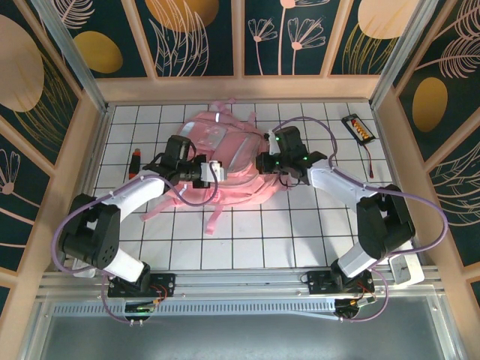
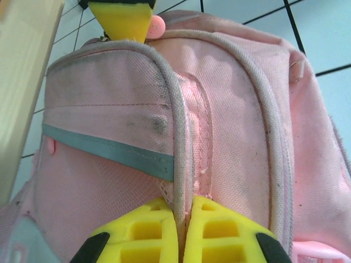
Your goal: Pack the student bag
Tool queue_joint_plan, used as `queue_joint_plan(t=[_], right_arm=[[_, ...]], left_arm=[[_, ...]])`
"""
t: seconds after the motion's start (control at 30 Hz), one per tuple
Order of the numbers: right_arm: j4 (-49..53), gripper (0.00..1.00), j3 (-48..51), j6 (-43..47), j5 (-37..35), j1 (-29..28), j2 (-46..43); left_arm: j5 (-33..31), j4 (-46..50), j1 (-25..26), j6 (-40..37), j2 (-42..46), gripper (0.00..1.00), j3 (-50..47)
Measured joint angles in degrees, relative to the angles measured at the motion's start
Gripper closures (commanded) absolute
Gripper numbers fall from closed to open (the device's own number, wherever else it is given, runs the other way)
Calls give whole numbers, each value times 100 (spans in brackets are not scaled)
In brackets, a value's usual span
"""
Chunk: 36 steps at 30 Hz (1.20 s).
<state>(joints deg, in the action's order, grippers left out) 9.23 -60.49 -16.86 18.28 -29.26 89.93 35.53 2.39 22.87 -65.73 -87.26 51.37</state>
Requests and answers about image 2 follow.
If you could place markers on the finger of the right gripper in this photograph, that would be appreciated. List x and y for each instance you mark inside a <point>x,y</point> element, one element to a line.
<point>123,22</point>

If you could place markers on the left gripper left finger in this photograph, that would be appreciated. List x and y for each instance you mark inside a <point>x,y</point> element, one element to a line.
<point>142,235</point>

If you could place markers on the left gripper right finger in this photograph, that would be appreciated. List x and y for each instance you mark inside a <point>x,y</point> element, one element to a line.
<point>225,238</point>

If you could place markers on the pink backpack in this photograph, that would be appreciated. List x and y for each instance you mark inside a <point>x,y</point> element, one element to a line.
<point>219,123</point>

